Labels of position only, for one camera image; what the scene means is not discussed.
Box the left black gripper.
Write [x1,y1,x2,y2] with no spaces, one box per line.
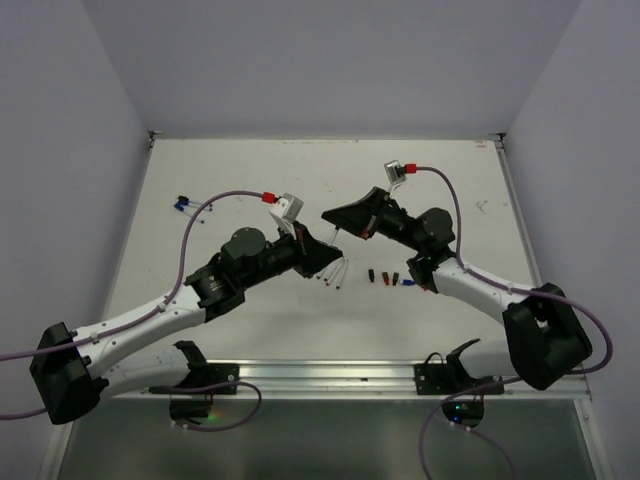
[239,218,341,289]

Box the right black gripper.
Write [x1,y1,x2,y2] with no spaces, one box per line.
[324,185,427,252]

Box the blue marker pen top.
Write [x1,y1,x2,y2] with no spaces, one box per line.
[174,195,212,211]

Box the blue marker pen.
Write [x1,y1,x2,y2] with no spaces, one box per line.
[173,202,204,224]
[174,195,212,211]

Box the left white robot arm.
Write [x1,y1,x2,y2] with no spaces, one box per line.
[29,222,343,425]

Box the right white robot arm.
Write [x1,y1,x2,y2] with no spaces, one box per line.
[321,187,593,393]

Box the left controller board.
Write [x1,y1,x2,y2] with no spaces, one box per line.
[169,397,218,425]

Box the controller board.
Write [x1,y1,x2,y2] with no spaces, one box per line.
[169,397,218,425]
[441,400,485,428]

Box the right controller board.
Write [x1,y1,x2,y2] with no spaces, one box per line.
[441,400,485,428]

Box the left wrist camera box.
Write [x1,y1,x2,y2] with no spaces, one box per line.
[269,193,304,229]

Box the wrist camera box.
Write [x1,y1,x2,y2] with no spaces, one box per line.
[269,193,304,229]
[384,160,406,194]

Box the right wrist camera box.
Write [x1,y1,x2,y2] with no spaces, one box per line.
[384,160,406,194]

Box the aluminium mounting rail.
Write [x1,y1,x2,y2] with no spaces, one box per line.
[62,357,591,401]

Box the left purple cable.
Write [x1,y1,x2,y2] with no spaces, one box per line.
[0,188,276,432]

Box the purple cable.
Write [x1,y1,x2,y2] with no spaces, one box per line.
[0,188,276,432]
[404,162,614,480]

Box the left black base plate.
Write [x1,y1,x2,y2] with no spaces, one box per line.
[149,363,239,395]

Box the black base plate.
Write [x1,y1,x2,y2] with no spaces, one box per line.
[413,363,500,396]
[149,363,239,395]

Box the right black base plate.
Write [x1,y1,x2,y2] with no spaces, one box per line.
[413,363,500,396]

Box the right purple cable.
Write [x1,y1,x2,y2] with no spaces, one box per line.
[404,162,614,480]

